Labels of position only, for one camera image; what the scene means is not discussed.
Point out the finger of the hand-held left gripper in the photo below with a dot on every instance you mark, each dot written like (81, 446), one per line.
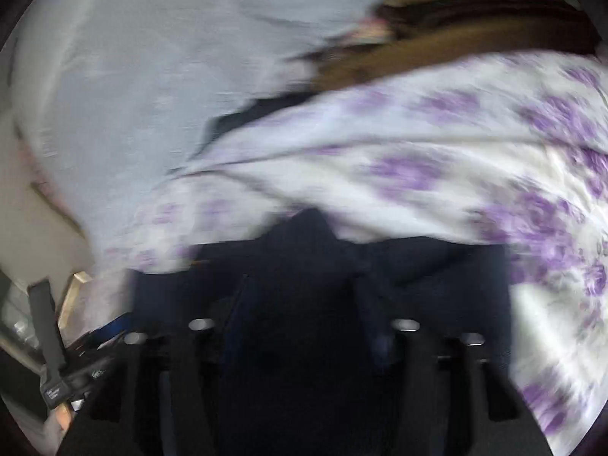
(111, 331)

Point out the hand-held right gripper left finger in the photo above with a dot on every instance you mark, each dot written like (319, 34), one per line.
(237, 313)

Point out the white sheet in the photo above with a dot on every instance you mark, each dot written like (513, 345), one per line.
(142, 57)

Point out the purple floral bedsheet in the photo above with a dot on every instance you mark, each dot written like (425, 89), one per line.
(427, 152)

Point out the navy blue knit garment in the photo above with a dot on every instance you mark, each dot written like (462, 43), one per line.
(304, 266)

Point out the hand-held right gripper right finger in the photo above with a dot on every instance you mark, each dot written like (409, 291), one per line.
(375, 323)

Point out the brown wooden bed frame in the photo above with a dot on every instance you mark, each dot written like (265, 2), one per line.
(427, 47)

